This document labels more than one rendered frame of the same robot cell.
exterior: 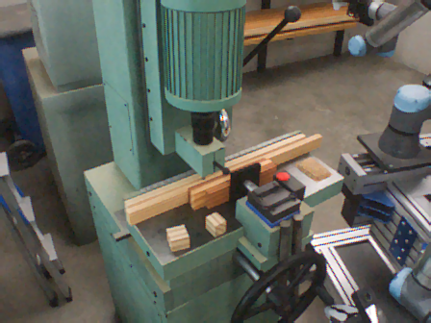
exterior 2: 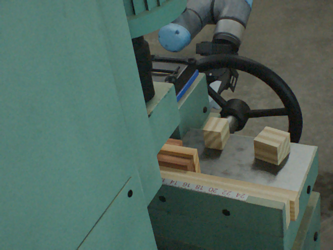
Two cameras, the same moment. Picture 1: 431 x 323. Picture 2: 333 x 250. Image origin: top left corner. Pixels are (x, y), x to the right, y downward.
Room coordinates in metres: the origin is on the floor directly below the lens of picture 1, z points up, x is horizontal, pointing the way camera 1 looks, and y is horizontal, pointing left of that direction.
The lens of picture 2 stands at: (1.10, 0.62, 1.45)
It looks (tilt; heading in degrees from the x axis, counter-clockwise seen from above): 34 degrees down; 246
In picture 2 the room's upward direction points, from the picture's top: 11 degrees counter-clockwise
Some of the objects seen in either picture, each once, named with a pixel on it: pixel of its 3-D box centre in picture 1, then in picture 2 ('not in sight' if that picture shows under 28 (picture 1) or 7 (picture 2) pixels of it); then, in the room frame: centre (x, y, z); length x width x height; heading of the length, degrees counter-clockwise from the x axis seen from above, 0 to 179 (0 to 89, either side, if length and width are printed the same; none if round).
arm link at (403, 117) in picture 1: (411, 107); not in sight; (1.24, -0.69, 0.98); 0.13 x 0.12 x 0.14; 119
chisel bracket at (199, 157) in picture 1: (199, 151); (136, 130); (0.89, 0.04, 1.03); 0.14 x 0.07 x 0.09; 34
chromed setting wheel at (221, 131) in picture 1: (215, 122); not in sight; (1.05, -0.01, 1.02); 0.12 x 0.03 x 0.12; 34
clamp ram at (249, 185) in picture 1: (251, 187); not in sight; (0.83, -0.10, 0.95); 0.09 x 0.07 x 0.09; 124
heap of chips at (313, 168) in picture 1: (314, 167); not in sight; (0.98, -0.30, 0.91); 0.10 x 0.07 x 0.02; 34
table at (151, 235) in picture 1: (251, 211); (145, 153); (0.83, -0.10, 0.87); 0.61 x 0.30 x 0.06; 124
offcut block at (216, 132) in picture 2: (215, 224); (216, 133); (0.73, -0.01, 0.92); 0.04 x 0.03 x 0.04; 36
